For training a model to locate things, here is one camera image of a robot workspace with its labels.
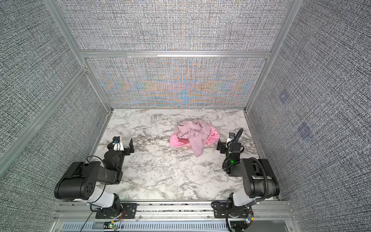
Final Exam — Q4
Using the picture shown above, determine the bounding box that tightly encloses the bright pink cloth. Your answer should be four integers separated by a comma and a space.
170, 124, 220, 148

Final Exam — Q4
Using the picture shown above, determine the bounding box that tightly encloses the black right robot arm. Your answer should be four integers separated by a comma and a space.
212, 140, 280, 218

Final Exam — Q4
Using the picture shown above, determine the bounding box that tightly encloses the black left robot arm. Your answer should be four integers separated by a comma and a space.
54, 136, 137, 219

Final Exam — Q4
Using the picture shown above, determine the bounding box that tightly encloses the pale mauve cloth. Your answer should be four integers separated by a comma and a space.
177, 119, 212, 157

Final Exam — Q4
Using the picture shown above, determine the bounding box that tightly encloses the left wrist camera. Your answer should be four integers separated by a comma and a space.
113, 136, 124, 151

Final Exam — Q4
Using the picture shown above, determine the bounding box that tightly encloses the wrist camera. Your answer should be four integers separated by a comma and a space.
113, 136, 124, 151
227, 132, 236, 144

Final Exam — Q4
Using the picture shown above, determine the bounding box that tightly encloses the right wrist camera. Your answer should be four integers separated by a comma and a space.
227, 132, 236, 144

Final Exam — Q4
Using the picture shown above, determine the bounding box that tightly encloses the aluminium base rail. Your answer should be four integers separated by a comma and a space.
52, 200, 298, 221

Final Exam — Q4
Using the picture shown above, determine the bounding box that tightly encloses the aluminium frame horizontal bar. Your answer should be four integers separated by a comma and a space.
79, 50, 271, 59

